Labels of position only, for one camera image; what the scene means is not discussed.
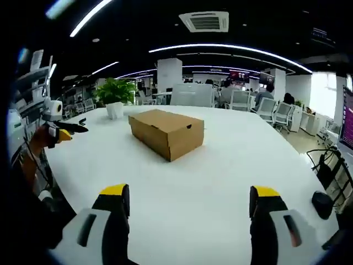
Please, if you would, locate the person's left hand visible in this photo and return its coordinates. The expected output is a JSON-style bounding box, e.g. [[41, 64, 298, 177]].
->
[[29, 125, 52, 157]]

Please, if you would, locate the ceiling light strip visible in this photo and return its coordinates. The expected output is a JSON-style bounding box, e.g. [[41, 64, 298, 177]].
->
[[148, 43, 313, 73], [69, 0, 114, 38]]

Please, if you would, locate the brown cardboard shoe box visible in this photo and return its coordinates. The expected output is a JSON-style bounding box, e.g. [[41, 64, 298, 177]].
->
[[128, 109, 205, 163]]

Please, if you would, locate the white desk partition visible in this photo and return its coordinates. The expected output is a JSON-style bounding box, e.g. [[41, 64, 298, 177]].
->
[[170, 83, 216, 108]]

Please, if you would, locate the black metal stand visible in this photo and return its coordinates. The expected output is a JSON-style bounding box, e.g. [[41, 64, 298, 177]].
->
[[307, 145, 353, 218]]

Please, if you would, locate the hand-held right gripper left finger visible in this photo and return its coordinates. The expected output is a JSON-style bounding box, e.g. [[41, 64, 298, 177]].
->
[[49, 183, 131, 265]]

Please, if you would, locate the white equipment rack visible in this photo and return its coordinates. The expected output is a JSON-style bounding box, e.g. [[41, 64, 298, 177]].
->
[[9, 49, 57, 130]]

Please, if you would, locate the group of white office chairs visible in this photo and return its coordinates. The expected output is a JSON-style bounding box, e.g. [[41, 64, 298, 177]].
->
[[230, 89, 296, 133]]

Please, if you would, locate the green potted plant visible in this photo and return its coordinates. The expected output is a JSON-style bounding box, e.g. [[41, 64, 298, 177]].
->
[[93, 77, 138, 120]]

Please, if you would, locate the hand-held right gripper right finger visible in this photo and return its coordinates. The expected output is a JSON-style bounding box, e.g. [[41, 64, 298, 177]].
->
[[249, 185, 324, 265]]

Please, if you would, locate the ceiling air conditioner vent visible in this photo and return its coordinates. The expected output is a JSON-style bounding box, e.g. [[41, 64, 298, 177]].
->
[[178, 11, 229, 33]]

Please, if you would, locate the white worn device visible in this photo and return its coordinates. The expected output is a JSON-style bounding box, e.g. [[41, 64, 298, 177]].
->
[[37, 189, 54, 202]]

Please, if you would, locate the wall display screen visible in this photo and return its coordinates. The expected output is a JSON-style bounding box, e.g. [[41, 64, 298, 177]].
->
[[259, 72, 276, 87]]

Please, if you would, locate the computer monitor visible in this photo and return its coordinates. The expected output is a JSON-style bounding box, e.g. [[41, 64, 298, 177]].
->
[[338, 84, 353, 152]]

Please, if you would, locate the black computer mouse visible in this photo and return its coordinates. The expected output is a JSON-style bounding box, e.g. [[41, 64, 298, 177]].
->
[[311, 190, 334, 220]]

